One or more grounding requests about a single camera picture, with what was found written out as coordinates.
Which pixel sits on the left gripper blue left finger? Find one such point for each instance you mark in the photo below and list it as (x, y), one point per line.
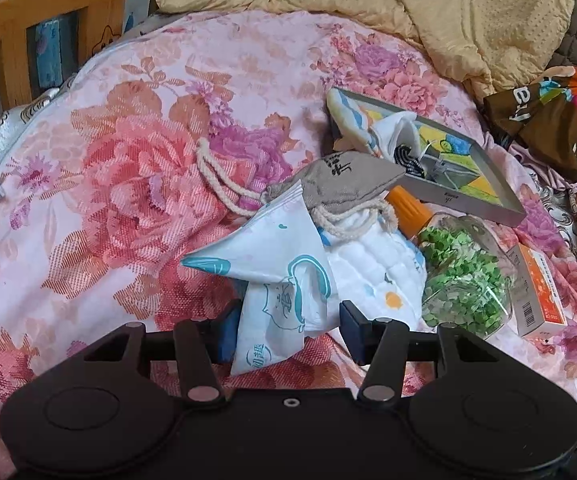
(227, 331)

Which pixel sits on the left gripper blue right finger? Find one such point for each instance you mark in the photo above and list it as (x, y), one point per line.
(357, 333)

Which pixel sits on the white teal printed tissue pack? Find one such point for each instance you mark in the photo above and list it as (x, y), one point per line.
(291, 293)

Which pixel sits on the orange plastic cup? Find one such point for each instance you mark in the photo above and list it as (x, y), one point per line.
(412, 215)

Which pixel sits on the grey drawstring pouch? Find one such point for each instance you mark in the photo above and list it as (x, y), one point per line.
(345, 192)

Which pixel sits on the white quilted baby cloth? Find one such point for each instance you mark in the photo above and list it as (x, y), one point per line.
(372, 263)

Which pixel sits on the clear jar of green stars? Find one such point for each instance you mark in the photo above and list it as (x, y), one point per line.
(469, 277)

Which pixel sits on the pink floral bedspread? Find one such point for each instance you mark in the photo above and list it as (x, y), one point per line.
(102, 196)

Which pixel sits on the orange white medicine box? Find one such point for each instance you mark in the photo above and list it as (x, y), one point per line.
(537, 306)

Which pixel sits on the metal tray with cartoon print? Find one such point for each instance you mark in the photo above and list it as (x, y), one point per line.
(459, 174)

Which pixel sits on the striped white orange blue sock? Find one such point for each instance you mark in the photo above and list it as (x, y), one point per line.
(352, 124)

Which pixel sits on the colourful brown patterned garment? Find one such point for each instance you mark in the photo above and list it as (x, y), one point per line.
(538, 122)

